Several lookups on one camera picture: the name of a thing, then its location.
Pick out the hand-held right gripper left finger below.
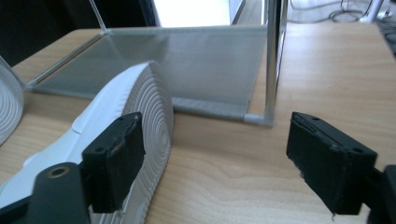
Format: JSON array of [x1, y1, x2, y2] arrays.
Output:
[[81, 111, 147, 214]]

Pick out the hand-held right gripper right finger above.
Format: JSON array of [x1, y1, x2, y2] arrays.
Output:
[[286, 111, 378, 216]]

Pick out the white sneaker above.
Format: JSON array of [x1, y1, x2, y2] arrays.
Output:
[[0, 55, 25, 147], [0, 60, 175, 224]]

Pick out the metal shoe rack grey shelves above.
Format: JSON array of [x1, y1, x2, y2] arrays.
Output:
[[24, 0, 289, 128]]

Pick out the black curtain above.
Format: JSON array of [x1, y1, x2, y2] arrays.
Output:
[[0, 0, 157, 68]]

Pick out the black floor cables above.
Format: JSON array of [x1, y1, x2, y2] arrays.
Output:
[[288, 0, 375, 24]]

